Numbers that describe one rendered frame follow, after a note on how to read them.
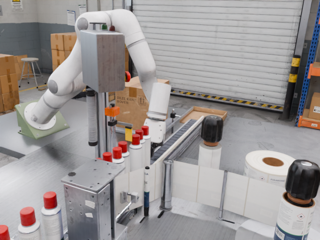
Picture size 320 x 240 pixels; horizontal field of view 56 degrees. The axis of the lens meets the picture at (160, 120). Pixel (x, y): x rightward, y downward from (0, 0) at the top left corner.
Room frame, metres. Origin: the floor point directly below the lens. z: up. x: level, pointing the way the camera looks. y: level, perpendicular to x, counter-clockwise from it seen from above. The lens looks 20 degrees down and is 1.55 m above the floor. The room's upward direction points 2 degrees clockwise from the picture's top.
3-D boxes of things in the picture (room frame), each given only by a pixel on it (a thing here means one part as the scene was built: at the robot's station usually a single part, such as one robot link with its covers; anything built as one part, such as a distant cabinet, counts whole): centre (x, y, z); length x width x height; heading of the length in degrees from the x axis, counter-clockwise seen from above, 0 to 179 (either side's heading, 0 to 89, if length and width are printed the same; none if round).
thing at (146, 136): (1.19, 0.06, 0.98); 0.05 x 0.05 x 0.20
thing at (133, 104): (1.87, 0.11, 0.99); 0.30 x 0.24 x 0.27; 159
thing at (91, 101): (1.01, 0.24, 1.18); 0.04 x 0.04 x 0.21
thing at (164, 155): (1.37, -0.06, 0.91); 1.07 x 0.01 x 0.02; 156
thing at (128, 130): (1.08, 0.12, 1.09); 0.03 x 0.01 x 0.06; 66
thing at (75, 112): (1.87, 0.64, 0.81); 0.90 x 0.90 x 0.04; 63
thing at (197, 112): (2.03, -0.31, 0.85); 0.30 x 0.26 x 0.04; 156
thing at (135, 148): (1.09, 0.09, 0.98); 0.05 x 0.05 x 0.20
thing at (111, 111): (1.09, 0.16, 1.05); 0.10 x 0.04 x 0.33; 66
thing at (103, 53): (1.06, 0.21, 1.38); 0.17 x 0.10 x 0.19; 31
